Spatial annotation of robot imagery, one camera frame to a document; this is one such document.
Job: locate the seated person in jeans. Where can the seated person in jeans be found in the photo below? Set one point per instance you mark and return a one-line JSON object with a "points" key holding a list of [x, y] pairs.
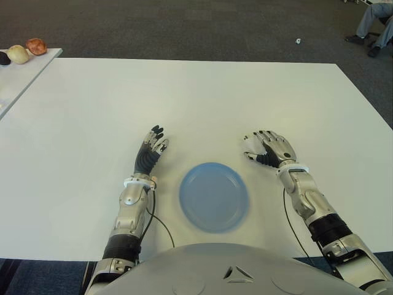
{"points": [[367, 20]]}

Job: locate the black office chair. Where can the black office chair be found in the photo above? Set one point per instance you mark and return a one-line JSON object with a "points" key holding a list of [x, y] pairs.
{"points": [[373, 33]]}

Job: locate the beige bread roll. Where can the beige bread roll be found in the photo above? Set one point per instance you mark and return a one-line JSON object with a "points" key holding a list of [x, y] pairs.
{"points": [[18, 54]]}

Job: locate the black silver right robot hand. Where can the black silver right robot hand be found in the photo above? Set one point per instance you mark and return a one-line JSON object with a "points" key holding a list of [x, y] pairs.
{"points": [[277, 149]]}

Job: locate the blue plastic plate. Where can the blue plastic plate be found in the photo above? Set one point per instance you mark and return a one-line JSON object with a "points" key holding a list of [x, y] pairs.
{"points": [[215, 196]]}

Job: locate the black round bread roll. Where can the black round bread roll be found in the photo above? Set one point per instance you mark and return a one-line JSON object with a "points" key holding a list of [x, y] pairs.
{"points": [[4, 58]]}

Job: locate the red-brown bread roll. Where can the red-brown bread roll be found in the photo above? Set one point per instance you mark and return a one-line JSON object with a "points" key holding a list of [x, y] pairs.
{"points": [[36, 46]]}

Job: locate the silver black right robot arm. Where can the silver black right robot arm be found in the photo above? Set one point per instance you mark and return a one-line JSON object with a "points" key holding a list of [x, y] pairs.
{"points": [[310, 199]]}

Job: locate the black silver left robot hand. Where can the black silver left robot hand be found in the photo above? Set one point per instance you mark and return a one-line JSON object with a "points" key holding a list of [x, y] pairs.
{"points": [[147, 159]]}

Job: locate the grey robot torso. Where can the grey robot torso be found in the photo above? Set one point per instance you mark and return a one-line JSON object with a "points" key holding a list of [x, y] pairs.
{"points": [[230, 270]]}

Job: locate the white plug charger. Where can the white plug charger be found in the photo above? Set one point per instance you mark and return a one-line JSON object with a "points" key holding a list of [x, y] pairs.
{"points": [[256, 146]]}

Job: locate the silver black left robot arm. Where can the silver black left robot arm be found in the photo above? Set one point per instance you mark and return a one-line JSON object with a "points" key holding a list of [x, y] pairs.
{"points": [[132, 212]]}

